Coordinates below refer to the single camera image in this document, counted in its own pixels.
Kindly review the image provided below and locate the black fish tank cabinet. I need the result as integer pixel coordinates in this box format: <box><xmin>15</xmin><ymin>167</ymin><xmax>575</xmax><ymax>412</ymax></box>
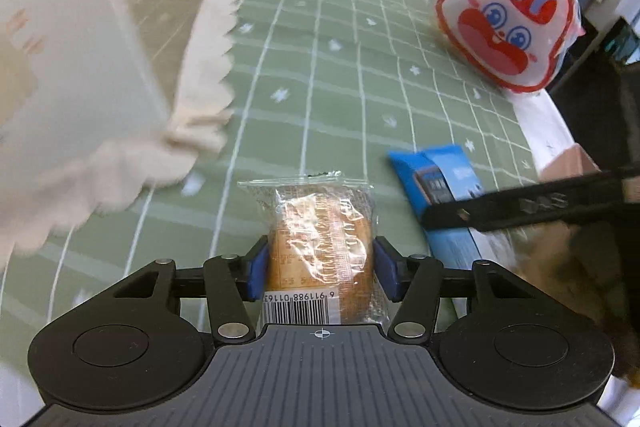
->
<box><xmin>582</xmin><ymin>14</ymin><xmax>640</xmax><ymax>78</ymax></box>

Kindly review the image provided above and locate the clear sponge cake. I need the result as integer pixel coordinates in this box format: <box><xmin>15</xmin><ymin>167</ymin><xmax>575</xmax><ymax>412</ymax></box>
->
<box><xmin>237</xmin><ymin>171</ymin><xmax>391</xmax><ymax>327</ymax></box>

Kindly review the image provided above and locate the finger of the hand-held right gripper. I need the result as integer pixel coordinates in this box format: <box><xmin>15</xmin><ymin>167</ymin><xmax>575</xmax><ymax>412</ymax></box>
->
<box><xmin>420</xmin><ymin>167</ymin><xmax>640</xmax><ymax>233</ymax></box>

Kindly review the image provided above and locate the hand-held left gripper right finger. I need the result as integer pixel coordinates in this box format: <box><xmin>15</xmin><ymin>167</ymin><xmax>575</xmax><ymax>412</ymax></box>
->
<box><xmin>373</xmin><ymin>237</ymin><xmax>538</xmax><ymax>344</ymax></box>

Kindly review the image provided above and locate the pink cardboard box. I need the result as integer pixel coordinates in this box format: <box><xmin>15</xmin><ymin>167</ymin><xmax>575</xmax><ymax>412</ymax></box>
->
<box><xmin>537</xmin><ymin>144</ymin><xmax>601</xmax><ymax>182</ymax></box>

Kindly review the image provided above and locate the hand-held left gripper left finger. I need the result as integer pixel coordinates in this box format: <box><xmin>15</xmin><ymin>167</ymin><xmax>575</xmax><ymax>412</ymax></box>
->
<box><xmin>107</xmin><ymin>236</ymin><xmax>271</xmax><ymax>344</ymax></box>

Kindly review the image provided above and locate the rabbit face snack bag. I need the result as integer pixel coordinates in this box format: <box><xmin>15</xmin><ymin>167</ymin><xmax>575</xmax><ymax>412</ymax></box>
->
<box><xmin>434</xmin><ymin>0</ymin><xmax>586</xmax><ymax>95</ymax></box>

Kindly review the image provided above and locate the blue snack packet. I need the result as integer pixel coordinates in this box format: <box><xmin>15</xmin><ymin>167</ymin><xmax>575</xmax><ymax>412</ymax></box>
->
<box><xmin>389</xmin><ymin>144</ymin><xmax>493</xmax><ymax>270</ymax></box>

